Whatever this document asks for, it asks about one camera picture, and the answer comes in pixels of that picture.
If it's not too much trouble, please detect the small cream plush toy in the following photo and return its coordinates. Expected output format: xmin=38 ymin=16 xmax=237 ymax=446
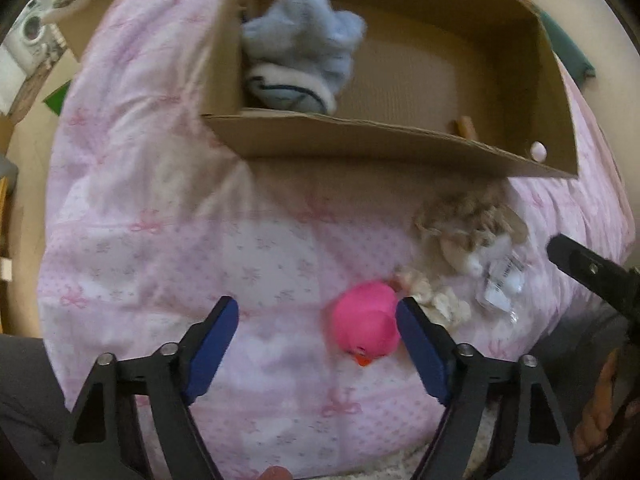
xmin=394 ymin=266 xmax=472 ymax=330

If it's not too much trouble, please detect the light blue plush toy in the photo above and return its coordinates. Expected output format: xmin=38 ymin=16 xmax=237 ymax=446
xmin=241 ymin=0 xmax=368 ymax=111

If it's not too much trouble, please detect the clear plastic tag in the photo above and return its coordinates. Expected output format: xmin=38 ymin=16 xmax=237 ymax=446
xmin=475 ymin=252 xmax=525 ymax=313

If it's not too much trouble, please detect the person's leg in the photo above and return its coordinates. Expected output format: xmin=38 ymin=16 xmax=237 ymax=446
xmin=0 ymin=335 xmax=76 ymax=480
xmin=530 ymin=305 xmax=631 ymax=411

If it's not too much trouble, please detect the pink rubber duck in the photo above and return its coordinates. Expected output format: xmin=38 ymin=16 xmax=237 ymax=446
xmin=331 ymin=281 xmax=401 ymax=367

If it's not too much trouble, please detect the person's left leg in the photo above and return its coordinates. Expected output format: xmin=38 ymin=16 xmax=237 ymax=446
xmin=0 ymin=335 xmax=76 ymax=480

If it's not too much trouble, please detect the tan and white plush toy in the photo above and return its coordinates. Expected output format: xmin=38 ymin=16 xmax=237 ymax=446
xmin=414 ymin=185 xmax=530 ymax=278

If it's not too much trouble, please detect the teal headboard cushion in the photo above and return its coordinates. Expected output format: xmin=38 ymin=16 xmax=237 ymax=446
xmin=475 ymin=0 xmax=596 ymax=81

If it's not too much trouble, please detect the cardboard box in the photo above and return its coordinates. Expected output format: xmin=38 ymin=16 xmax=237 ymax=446
xmin=200 ymin=0 xmax=581 ymax=179

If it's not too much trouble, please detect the pink patterned bedspread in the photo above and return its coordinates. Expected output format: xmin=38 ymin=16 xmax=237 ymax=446
xmin=39 ymin=0 xmax=638 ymax=480

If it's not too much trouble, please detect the person's right hand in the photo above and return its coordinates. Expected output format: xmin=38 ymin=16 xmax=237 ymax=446
xmin=572 ymin=352 xmax=631 ymax=461

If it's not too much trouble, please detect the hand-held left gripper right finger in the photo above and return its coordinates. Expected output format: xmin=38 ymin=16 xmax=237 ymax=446
xmin=395 ymin=296 xmax=581 ymax=480

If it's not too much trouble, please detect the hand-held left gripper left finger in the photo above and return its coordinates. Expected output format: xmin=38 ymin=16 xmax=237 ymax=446
xmin=52 ymin=296 xmax=240 ymax=480

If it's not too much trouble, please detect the green dustpan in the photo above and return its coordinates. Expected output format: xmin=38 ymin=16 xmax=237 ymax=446
xmin=42 ymin=81 xmax=71 ymax=116

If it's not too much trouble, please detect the white striped sock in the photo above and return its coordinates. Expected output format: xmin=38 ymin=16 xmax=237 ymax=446
xmin=244 ymin=62 xmax=337 ymax=115

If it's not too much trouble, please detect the white washing machine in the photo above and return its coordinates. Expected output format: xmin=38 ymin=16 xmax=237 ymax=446
xmin=5 ymin=0 xmax=56 ymax=68

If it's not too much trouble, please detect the person's right leg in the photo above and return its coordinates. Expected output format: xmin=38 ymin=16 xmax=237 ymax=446
xmin=530 ymin=305 xmax=631 ymax=411

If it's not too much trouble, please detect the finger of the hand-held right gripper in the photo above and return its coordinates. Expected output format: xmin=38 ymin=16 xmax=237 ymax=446
xmin=546 ymin=233 xmax=640 ymax=346

